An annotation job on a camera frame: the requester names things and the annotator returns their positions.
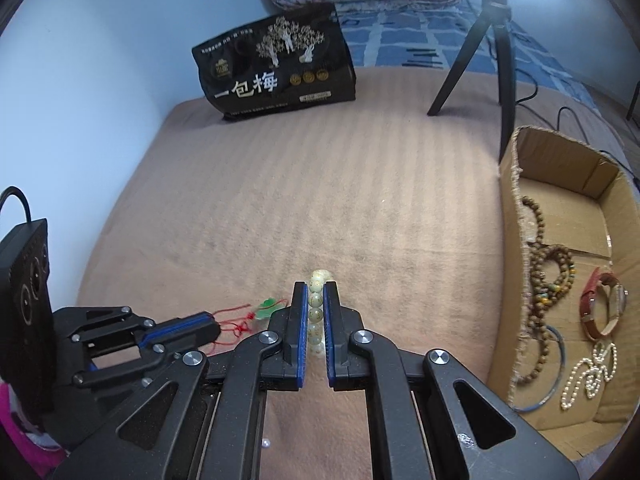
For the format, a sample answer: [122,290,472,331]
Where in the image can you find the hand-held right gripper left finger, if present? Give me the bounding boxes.
[52,281,308,480]

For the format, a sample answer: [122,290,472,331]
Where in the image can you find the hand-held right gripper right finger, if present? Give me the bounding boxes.
[322,281,583,480]

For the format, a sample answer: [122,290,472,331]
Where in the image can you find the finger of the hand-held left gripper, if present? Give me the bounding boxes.
[52,305,221,356]
[72,342,211,391]

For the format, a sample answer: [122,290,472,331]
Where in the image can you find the cream bead bracelet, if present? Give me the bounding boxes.
[306,269,332,358]

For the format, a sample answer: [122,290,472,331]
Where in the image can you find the green pendant with red cord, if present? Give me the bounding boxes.
[212,297,291,346]

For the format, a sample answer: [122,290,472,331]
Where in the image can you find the large brown bead necklace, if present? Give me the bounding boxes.
[515,196,551,386]

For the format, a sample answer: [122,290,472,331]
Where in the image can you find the thin blue bangle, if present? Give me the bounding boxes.
[515,325,567,412]

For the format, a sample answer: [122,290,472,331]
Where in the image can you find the pearl necklace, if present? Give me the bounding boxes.
[560,341,620,410]

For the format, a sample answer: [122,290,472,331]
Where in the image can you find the red strap wristwatch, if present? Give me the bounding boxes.
[580,267,630,339]

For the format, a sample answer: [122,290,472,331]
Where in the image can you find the cardboard box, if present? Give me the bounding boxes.
[487,126,640,456]

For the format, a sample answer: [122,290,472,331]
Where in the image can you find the pink cloth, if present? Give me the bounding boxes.
[0,382,68,480]

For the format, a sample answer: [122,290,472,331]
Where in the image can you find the black snack bag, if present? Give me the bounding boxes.
[191,2,357,122]

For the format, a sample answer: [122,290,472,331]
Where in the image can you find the black tripod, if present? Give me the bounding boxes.
[427,0,516,165]

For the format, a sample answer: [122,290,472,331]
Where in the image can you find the blue patterned bedsheet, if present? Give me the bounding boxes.
[335,0,601,111]

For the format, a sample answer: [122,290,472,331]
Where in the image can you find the black cable loop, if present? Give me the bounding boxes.
[0,187,32,223]

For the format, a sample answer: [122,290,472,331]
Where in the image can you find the black power cable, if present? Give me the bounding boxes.
[515,80,640,166]

